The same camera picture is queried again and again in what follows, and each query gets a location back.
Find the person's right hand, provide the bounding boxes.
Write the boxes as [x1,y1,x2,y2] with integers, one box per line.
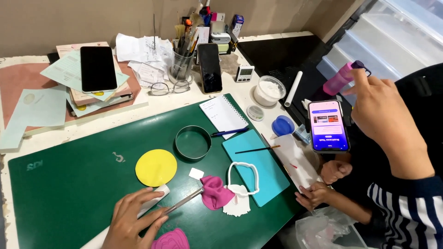
[342,68,428,164]

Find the black bag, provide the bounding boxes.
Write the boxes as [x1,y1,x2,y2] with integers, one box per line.
[394,62,443,173]

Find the white label printer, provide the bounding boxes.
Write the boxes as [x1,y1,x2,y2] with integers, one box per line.
[209,21,232,55]

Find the clear plastic bag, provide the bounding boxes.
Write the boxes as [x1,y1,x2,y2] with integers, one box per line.
[295,206,368,249]

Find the pile of white receipts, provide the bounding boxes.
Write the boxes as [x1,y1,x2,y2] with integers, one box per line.
[115,33,175,89]

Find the pink water bottle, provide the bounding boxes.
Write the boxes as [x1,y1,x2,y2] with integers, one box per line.
[323,60,372,97]

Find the black smartphone gold frame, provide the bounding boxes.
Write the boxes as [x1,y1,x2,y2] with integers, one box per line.
[197,43,223,95]

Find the white plastic cookie cutter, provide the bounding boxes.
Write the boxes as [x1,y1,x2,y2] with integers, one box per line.
[227,161,260,196]

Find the white rolling pin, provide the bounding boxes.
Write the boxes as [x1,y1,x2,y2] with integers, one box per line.
[80,184,171,249]

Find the smartphone with lit screen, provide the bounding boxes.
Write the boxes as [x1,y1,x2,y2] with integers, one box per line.
[308,100,351,154]

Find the blue pen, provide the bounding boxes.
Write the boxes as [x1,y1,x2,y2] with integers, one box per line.
[210,127,250,138]

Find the eyeglasses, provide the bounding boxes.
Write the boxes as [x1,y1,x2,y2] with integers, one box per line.
[147,80,191,97]

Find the small white fondant square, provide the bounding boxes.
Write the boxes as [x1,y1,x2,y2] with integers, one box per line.
[188,168,205,181]

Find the white fondant cutout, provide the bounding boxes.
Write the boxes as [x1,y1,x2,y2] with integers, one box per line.
[222,184,251,218]

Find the small white roller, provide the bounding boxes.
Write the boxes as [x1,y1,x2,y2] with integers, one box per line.
[284,71,304,108]

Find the magenta fondant piece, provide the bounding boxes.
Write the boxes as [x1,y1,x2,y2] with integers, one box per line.
[200,175,235,211]

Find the thin black paintbrush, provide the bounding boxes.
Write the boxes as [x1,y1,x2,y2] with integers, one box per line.
[235,145,281,155]

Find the white digital timer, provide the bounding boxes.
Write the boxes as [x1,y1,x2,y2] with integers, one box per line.
[235,65,255,83]

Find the light blue paper sheets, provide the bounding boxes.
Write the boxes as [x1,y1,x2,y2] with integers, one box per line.
[0,85,68,150]

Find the green cutting mat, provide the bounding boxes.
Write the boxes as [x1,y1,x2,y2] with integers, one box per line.
[7,93,306,249]

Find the yellow fondant disc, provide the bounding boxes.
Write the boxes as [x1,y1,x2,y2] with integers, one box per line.
[135,149,178,187]

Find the glass jar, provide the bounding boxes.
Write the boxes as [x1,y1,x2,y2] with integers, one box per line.
[168,48,195,84]

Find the white spiral notebook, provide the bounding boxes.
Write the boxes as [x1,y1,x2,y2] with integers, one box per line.
[199,94,249,140]

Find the round metal ring cutter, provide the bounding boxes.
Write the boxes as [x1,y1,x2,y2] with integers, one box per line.
[174,125,213,162]

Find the bunch of brushes and tools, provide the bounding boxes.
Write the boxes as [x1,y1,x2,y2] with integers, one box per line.
[171,10,205,58]

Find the metal modelling tool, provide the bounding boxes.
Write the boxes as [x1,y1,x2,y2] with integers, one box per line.
[162,187,205,215]

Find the clear plastic drawer unit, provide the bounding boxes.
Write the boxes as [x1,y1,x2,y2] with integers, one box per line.
[316,0,443,106]

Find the teal work board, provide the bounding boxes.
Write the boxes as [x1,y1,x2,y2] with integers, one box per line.
[222,129,291,208]

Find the blue and white box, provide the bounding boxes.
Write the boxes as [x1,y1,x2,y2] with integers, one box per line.
[230,14,245,39]

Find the pink board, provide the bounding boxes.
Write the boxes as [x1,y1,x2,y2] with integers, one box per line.
[0,62,150,137]

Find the small round clear lid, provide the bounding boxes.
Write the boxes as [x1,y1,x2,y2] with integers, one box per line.
[246,105,265,122]

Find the white paper sheet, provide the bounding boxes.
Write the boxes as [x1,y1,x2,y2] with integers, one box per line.
[269,134,325,195]

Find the banknote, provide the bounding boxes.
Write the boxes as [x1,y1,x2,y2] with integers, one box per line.
[293,124,312,145]

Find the thin wooden skewer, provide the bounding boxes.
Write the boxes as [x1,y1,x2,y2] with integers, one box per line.
[260,133,291,177]

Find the black cutting mat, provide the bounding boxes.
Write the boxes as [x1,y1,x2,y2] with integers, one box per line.
[237,34,348,127]

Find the stack of books and papers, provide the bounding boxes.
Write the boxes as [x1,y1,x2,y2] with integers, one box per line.
[39,41,134,118]

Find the pink fondant flower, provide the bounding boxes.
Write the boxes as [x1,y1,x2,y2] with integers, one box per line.
[151,228,190,249]

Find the large black smartphone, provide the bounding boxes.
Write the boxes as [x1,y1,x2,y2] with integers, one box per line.
[80,46,118,93]

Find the blue round lid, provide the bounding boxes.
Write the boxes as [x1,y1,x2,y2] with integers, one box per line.
[271,115,296,137]

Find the white tub of powder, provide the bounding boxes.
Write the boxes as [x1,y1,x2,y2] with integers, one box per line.
[253,75,287,108]

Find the heap of stationery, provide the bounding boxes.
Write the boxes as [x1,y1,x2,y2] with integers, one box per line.
[194,0,227,27]

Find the person's left hand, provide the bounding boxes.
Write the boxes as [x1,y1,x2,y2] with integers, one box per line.
[101,187,170,249]

